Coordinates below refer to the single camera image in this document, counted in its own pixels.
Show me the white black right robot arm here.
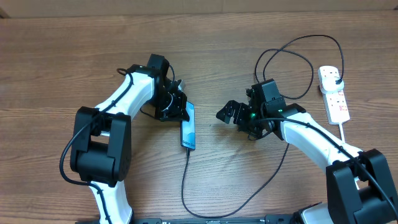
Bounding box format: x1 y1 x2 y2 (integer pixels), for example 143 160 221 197
216 79 397 224

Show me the white power strip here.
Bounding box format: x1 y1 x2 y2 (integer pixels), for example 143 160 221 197
318 65 350 124

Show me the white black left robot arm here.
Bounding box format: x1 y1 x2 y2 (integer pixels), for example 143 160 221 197
59 54 195 223

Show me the Galaxy S24 smartphone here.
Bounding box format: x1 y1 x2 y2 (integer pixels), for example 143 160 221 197
180 101 196 150

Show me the white charger adapter plug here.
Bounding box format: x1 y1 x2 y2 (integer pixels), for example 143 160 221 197
320 76 345 94

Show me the black USB charging cable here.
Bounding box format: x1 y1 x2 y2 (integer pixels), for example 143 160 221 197
180 34 345 219

